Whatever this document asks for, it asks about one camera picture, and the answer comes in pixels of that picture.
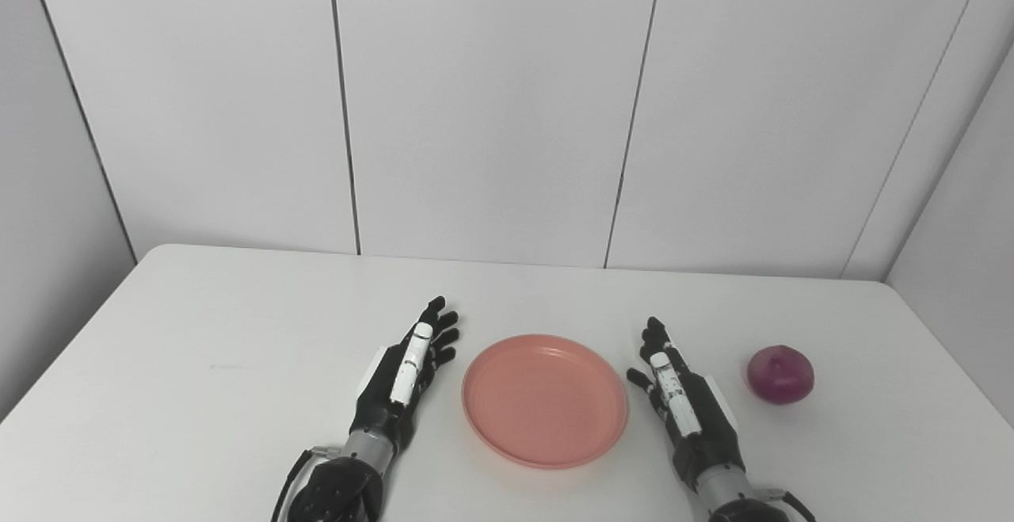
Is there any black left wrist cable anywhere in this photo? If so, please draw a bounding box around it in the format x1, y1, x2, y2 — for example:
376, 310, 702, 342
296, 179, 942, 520
271, 447, 342, 522

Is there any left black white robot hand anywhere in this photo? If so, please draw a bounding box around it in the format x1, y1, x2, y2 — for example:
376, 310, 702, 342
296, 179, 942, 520
349, 295, 460, 452

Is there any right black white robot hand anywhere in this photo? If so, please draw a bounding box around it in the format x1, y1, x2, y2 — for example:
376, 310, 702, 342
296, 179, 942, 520
627, 317, 745, 491

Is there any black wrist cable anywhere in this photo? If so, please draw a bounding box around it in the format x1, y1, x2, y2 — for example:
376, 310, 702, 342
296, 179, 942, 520
271, 447, 342, 522
759, 488, 817, 522

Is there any pink round plate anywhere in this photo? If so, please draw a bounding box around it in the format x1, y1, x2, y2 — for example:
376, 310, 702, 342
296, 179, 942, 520
462, 334, 630, 471

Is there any purple red onion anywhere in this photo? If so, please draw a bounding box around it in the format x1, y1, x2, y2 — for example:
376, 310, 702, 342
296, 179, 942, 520
746, 345, 815, 406

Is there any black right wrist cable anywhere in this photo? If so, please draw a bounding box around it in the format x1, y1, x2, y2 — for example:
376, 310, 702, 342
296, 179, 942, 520
759, 488, 817, 522

